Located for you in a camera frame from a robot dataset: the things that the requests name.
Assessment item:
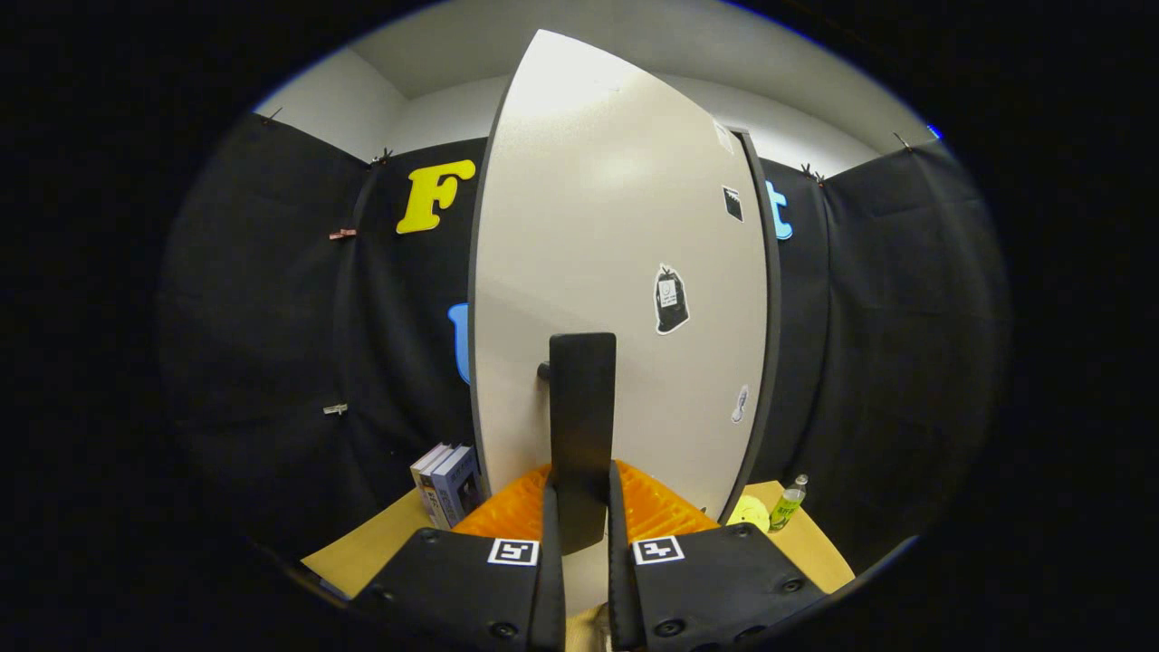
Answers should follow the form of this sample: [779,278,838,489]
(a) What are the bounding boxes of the yellow-green object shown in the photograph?
[727,494,771,535]

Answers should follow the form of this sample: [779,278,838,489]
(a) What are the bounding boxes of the black backdrop cloth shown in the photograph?
[156,113,1013,580]

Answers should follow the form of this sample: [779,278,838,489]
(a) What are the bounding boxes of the grey shoe cabinet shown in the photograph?
[720,127,784,526]

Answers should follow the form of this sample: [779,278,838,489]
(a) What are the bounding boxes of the lavender book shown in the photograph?
[431,446,485,529]

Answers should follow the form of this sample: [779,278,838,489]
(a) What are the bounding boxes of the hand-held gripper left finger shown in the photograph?
[351,462,567,652]

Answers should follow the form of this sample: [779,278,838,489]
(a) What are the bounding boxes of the beige shoe cabinet door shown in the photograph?
[471,29,771,617]

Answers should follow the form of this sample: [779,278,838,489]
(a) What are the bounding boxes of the white book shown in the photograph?
[410,442,452,531]

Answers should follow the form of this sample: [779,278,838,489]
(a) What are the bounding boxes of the black door handle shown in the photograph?
[537,332,618,556]

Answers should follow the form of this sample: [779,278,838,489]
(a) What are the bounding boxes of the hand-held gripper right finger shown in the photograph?
[605,460,827,652]

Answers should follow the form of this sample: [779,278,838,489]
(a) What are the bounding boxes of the small green bottle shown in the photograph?
[768,474,809,532]

